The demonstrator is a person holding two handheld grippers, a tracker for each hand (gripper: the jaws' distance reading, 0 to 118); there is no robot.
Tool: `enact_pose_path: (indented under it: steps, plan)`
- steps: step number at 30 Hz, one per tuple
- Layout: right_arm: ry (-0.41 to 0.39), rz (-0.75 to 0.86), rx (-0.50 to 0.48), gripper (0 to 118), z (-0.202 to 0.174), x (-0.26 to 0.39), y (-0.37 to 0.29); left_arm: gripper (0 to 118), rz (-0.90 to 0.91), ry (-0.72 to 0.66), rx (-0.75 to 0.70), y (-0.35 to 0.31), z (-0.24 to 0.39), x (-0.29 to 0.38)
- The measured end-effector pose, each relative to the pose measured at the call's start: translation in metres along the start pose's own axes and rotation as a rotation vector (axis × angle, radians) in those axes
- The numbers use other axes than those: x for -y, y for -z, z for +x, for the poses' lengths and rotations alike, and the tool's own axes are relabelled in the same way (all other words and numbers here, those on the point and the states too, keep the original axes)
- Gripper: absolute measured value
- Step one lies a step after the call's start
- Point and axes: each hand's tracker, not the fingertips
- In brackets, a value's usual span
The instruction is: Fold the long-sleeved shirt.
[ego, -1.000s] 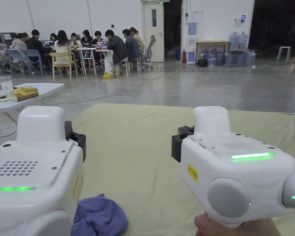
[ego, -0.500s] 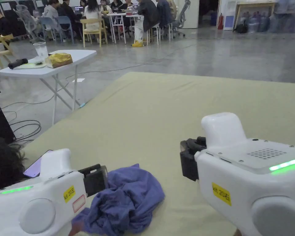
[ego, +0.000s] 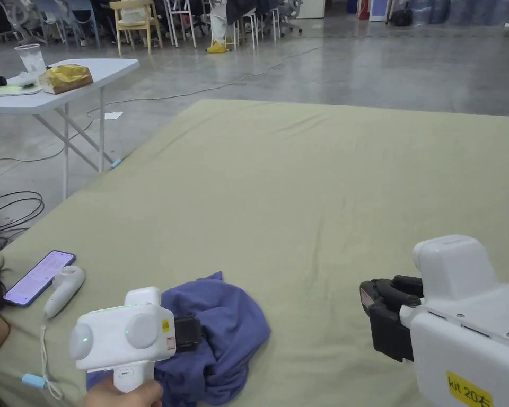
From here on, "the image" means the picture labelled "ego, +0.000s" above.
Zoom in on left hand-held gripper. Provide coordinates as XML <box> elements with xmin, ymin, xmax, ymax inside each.
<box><xmin>69</xmin><ymin>287</ymin><xmax>203</xmax><ymax>393</ymax></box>

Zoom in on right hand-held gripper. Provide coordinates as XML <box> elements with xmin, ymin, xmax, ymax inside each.
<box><xmin>359</xmin><ymin>235</ymin><xmax>509</xmax><ymax>407</ymax></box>

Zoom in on blue shirt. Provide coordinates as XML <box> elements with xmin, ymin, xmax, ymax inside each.
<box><xmin>86</xmin><ymin>271</ymin><xmax>272</xmax><ymax>407</ymax></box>

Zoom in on person's left hand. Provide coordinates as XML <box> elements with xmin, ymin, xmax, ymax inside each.
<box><xmin>82</xmin><ymin>376</ymin><xmax>164</xmax><ymax>407</ymax></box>

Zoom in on smartphone with blue case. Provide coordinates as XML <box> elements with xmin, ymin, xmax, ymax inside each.
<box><xmin>3</xmin><ymin>250</ymin><xmax>77</xmax><ymax>307</ymax></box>

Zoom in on bed with pale green sheet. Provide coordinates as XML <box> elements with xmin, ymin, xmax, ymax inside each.
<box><xmin>0</xmin><ymin>99</ymin><xmax>509</xmax><ymax>407</ymax></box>

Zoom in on white folding table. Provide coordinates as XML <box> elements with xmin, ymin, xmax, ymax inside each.
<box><xmin>0</xmin><ymin>43</ymin><xmax>141</xmax><ymax>201</ymax></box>

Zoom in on black bag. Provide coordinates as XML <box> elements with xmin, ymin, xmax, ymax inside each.
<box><xmin>392</xmin><ymin>8</ymin><xmax>415</xmax><ymax>28</ymax></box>

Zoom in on stack of blue water bottles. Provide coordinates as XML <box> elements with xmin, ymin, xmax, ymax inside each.
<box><xmin>407</xmin><ymin>0</ymin><xmax>509</xmax><ymax>27</ymax></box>

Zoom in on white cabinet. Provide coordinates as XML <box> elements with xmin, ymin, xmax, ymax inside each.
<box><xmin>294</xmin><ymin>0</ymin><xmax>326</xmax><ymax>20</ymax></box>

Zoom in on white office chair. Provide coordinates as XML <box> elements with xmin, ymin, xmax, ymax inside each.
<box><xmin>277</xmin><ymin>0</ymin><xmax>304</xmax><ymax>38</ymax></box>

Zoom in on wooden chair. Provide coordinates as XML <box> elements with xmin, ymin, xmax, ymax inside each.
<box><xmin>110</xmin><ymin>0</ymin><xmax>164</xmax><ymax>56</ymax></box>

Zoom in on white metal chair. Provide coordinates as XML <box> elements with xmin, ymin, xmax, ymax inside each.
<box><xmin>164</xmin><ymin>0</ymin><xmax>205</xmax><ymax>48</ymax></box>

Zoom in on white hand controller with strap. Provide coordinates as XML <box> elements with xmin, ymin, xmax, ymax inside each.
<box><xmin>21</xmin><ymin>264</ymin><xmax>86</xmax><ymax>400</ymax></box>

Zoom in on black floor cables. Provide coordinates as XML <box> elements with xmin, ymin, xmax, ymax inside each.
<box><xmin>0</xmin><ymin>175</ymin><xmax>46</xmax><ymax>256</ymax></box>

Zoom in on long white floor cable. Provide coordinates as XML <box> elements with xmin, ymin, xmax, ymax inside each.
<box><xmin>0</xmin><ymin>40</ymin><xmax>328</xmax><ymax>167</ymax></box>

